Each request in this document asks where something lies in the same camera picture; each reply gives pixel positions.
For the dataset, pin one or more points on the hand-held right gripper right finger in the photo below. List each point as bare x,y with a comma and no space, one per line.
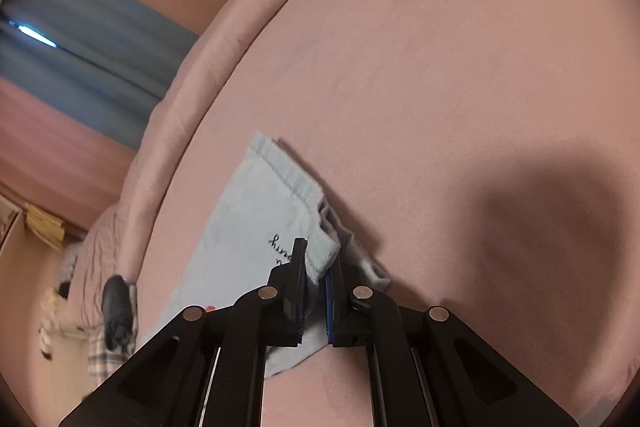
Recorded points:
330,307

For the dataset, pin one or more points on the black and white plush toy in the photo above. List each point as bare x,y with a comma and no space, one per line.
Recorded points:
55,307

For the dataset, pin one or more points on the blue curtain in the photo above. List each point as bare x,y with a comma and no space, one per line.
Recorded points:
100,57

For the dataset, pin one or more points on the pink bed sheet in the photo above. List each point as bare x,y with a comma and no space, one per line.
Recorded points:
425,107

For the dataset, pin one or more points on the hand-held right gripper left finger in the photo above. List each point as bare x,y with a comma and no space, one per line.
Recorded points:
300,307

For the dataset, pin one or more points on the pink duvet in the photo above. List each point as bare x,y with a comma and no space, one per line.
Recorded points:
200,72

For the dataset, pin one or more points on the light brown object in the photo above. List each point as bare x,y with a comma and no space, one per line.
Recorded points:
45,224

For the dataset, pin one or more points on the dark grey folded garment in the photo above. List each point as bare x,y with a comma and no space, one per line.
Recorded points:
116,307

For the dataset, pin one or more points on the light blue denim pants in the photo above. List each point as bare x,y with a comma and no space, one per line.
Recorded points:
240,227

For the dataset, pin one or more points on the wrinkled pink pillow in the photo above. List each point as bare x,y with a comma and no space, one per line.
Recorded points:
100,257

